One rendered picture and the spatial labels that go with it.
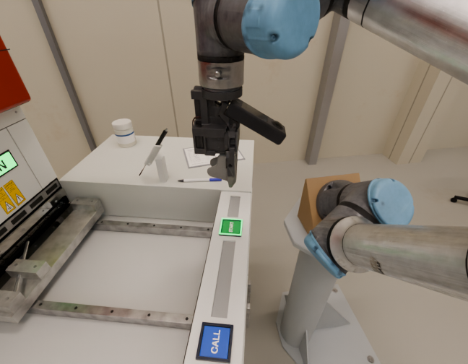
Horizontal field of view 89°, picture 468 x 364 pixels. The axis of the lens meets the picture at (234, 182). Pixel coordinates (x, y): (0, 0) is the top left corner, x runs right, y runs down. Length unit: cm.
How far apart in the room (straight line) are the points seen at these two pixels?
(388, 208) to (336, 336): 108
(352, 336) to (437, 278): 127
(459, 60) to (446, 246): 20
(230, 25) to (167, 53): 193
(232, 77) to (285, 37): 13
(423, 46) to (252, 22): 18
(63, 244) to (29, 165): 24
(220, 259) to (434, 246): 38
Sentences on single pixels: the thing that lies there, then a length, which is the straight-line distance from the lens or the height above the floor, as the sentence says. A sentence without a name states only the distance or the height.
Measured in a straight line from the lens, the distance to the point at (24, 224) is 88.
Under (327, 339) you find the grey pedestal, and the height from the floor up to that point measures 1.
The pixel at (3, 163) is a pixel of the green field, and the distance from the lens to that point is 83.
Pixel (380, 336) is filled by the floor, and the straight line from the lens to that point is 171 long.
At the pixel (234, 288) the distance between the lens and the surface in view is 53.
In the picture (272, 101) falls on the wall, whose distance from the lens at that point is 246.
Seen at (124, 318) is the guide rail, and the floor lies 85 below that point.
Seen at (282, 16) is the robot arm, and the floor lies 141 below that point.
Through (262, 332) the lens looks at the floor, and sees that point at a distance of 153.
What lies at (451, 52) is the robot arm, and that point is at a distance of 35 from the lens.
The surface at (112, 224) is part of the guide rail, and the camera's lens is 88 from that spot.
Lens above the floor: 142
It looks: 36 degrees down
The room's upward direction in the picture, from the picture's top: straight up
